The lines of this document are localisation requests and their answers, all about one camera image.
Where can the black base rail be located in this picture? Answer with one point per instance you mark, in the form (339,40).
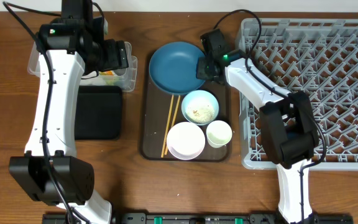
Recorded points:
(258,218)

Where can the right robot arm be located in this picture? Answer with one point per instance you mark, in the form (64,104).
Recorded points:
(288,130)

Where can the left wooden chopstick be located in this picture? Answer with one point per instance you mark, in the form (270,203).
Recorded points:
(167,127)

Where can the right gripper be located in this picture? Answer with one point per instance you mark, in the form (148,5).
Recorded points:
(200,72)

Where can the wooden chopstick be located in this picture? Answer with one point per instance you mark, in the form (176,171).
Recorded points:
(173,118)
(167,127)

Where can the black plastic tray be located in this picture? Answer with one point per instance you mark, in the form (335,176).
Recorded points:
(98,113)

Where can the rice and food scraps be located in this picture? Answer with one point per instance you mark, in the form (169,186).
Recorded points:
(199,111)

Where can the dark brown serving tray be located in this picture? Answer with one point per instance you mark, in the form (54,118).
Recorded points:
(155,114)

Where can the dark blue plate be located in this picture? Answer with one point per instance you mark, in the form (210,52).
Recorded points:
(172,68)

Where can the grey dishwasher rack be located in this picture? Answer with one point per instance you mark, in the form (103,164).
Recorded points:
(320,58)

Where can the light blue bowl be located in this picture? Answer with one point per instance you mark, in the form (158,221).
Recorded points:
(200,95)

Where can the right wooden chopstick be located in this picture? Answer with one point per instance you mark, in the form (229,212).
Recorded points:
(173,118)

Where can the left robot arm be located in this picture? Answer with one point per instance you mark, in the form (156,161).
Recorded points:
(71,46)

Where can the yellow snack wrapper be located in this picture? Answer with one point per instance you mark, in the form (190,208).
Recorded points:
(109,77)

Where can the pale green cup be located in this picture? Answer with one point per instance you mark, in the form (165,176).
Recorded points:
(218,133)

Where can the white bowl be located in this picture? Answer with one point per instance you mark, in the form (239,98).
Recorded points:
(185,141)

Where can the clear plastic bin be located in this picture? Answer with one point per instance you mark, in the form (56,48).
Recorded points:
(127,76)

